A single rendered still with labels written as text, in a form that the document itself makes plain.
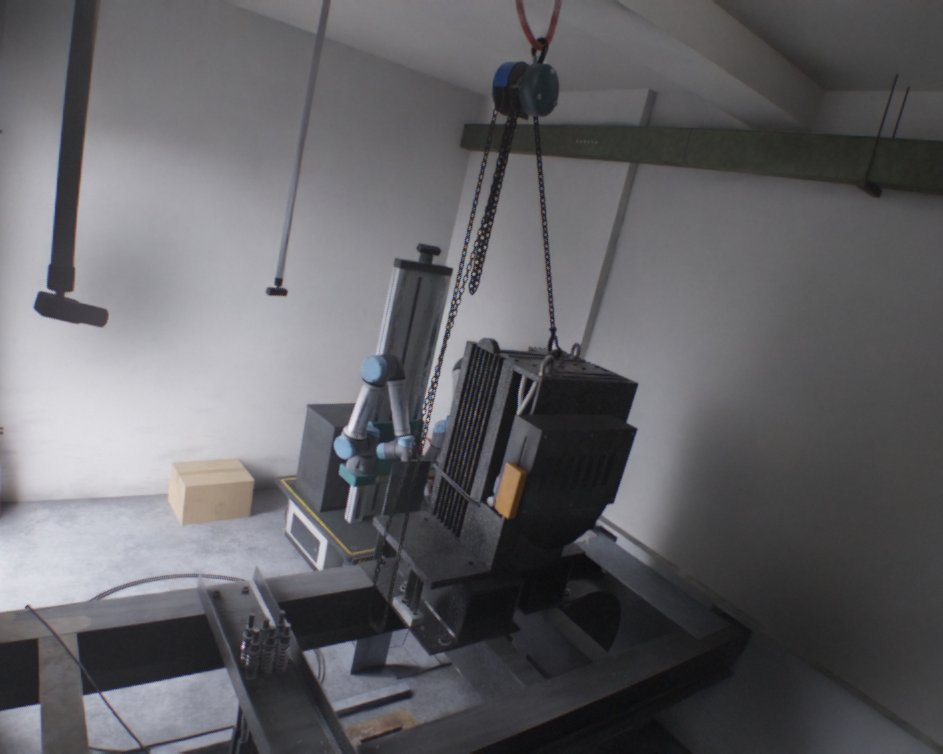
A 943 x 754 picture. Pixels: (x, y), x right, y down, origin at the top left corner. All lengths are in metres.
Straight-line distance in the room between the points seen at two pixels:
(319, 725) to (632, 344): 2.25
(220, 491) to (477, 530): 2.05
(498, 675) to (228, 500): 2.23
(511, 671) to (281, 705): 0.76
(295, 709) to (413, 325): 2.01
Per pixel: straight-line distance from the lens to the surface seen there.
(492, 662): 2.26
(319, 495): 3.52
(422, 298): 3.22
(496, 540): 2.15
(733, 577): 2.97
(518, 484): 1.88
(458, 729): 1.96
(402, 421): 2.93
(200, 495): 3.87
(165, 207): 3.74
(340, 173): 4.00
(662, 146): 3.12
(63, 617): 2.21
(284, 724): 1.87
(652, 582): 3.01
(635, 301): 3.22
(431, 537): 2.31
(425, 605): 2.35
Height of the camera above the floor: 2.02
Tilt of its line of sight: 14 degrees down
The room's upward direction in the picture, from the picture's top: 13 degrees clockwise
